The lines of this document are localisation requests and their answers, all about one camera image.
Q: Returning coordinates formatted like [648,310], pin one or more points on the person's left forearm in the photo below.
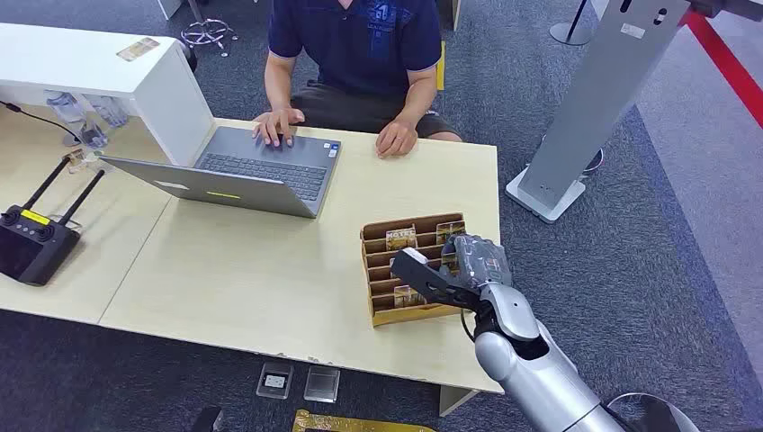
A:
[417,95]

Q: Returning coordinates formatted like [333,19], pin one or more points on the cardboard slotted card holder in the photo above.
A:
[381,268]

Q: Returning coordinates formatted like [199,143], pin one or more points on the person's left hand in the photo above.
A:
[394,138]

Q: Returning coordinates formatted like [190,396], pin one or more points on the yellow chair part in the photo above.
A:
[440,65]

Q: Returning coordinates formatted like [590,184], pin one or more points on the grey metal kiosk stand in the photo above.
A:
[596,89]

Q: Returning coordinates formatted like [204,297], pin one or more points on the person's right forearm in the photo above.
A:
[279,80]

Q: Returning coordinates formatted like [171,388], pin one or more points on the wooden table leg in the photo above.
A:
[454,400]

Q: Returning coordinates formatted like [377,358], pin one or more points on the gold patterned floor strip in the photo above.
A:
[346,424]

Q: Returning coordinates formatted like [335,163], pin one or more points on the black remote controller with antennas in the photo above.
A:
[33,241]

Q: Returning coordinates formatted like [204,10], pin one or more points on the clear plastic water bottle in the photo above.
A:
[67,110]
[110,110]

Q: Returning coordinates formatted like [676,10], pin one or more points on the white desk shelf box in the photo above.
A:
[119,77]

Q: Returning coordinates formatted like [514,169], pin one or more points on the red barrier belt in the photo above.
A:
[727,65]

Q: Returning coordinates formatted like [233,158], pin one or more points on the person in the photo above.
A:
[357,47]

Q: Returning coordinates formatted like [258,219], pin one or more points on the printed card on shelf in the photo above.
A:
[138,49]

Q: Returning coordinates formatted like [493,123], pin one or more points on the stanchion post with round base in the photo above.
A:
[569,30]

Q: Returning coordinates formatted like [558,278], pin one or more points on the small clear plastic holder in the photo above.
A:
[80,160]

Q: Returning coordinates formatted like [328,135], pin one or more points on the chrome chair base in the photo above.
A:
[207,31]

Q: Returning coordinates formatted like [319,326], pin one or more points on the printed hotel card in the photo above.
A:
[448,231]
[408,296]
[400,238]

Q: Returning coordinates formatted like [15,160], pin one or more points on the grey laptop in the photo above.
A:
[262,170]

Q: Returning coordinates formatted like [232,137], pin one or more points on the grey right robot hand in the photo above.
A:
[477,262]

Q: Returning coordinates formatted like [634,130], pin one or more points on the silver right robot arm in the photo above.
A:
[536,369]

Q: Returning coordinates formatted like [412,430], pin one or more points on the person's right hand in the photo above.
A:
[275,125]

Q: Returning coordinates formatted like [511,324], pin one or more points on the black object on floor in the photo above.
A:
[207,420]

